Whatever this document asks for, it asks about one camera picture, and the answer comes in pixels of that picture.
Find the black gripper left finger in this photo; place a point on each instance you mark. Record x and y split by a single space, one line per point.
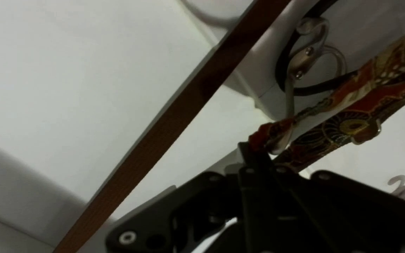
188 215

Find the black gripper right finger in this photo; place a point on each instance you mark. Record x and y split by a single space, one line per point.
343 215

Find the patterned brown red fabric bag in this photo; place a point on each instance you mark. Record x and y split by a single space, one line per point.
361 107

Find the silver wall hook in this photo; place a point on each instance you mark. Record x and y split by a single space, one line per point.
399 187
305 57

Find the white hook rail board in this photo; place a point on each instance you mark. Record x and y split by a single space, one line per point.
259 79

